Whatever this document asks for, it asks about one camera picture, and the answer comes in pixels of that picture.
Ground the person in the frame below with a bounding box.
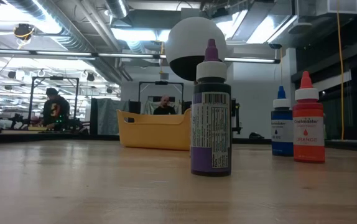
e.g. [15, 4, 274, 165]
[40, 87, 71, 131]
[152, 95, 177, 115]

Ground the orange food coloring bottle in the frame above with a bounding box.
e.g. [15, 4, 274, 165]
[292, 70, 327, 164]

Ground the yellow plastic bin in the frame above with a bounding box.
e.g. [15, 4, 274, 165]
[116, 108, 192, 151]

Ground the yellow hanging cable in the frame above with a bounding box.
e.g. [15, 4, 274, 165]
[336, 0, 345, 141]

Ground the long ceiling light bar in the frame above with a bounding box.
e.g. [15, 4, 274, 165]
[0, 48, 281, 65]

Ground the purple food coloring bottle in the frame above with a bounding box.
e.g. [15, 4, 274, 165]
[190, 39, 233, 177]

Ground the yellow cable reel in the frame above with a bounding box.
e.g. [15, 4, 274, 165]
[12, 23, 36, 41]

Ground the silver air duct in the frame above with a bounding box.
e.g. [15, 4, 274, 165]
[6, 0, 129, 83]

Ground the white globe lamp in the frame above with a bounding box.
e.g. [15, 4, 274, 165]
[165, 16, 228, 82]

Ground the grey fabric partition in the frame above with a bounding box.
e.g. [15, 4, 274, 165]
[90, 98, 122, 136]

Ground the white ceiling air unit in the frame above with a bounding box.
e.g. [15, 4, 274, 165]
[317, 0, 357, 16]

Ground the black equipment rack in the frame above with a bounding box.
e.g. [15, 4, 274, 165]
[230, 98, 243, 135]

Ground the blue food coloring bottle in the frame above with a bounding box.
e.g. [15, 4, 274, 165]
[271, 86, 295, 157]

